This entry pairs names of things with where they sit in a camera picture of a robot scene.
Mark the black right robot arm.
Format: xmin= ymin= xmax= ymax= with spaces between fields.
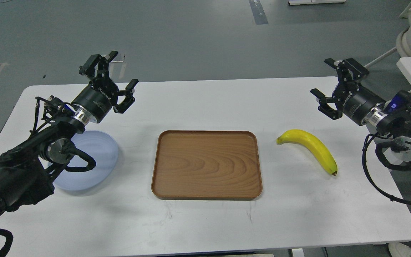
xmin=310 ymin=58 xmax=411 ymax=205

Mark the light blue plate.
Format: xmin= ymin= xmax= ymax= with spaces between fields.
xmin=53 ymin=131 xmax=118 ymax=191

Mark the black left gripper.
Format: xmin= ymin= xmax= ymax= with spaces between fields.
xmin=72 ymin=51 xmax=139 ymax=124

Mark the yellow banana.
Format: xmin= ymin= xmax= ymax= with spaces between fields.
xmin=276 ymin=129 xmax=338 ymax=176

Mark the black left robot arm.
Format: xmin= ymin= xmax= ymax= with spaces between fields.
xmin=0 ymin=51 xmax=139 ymax=257

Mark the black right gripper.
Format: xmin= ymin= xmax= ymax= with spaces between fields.
xmin=310 ymin=57 xmax=384 ymax=126

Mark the white board on floor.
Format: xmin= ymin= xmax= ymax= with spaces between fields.
xmin=288 ymin=0 xmax=347 ymax=6

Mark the brown wooden tray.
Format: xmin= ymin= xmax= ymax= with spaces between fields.
xmin=151 ymin=130 xmax=263 ymax=201

